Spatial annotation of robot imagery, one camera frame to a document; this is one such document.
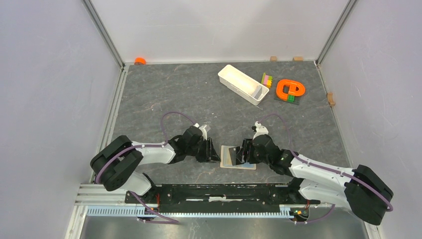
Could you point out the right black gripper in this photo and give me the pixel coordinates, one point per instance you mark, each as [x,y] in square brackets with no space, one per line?
[247,146]

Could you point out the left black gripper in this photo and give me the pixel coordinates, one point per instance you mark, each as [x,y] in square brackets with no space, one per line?
[210,153]

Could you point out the black credit card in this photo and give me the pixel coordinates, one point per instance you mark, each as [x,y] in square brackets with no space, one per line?
[234,155]

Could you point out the beige card holder wallet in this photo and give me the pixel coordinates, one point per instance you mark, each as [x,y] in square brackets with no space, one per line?
[226,161]

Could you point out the grey credit card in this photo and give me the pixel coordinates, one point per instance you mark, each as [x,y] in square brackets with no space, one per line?
[257,92]

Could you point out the white plastic bin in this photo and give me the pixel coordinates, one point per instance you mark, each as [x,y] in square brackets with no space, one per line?
[241,84]

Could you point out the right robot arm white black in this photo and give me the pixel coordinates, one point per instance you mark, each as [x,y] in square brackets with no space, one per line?
[360,190]

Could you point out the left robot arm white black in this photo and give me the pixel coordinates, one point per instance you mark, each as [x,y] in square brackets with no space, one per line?
[115,166]

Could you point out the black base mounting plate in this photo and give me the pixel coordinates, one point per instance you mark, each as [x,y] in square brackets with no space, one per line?
[221,198]

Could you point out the green block on plate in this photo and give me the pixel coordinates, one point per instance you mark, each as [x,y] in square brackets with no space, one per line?
[290,98]

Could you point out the pink yellow green block stack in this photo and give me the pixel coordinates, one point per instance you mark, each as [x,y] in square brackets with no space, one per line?
[266,80]

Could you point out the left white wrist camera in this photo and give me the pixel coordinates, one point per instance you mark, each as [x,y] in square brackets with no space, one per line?
[204,129]

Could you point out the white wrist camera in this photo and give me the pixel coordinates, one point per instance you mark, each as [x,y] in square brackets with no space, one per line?
[259,129]
[204,129]

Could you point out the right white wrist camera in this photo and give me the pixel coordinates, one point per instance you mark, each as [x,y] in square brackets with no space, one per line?
[259,129]

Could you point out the wooden block right wall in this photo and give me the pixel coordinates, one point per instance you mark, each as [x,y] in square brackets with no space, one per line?
[330,99]

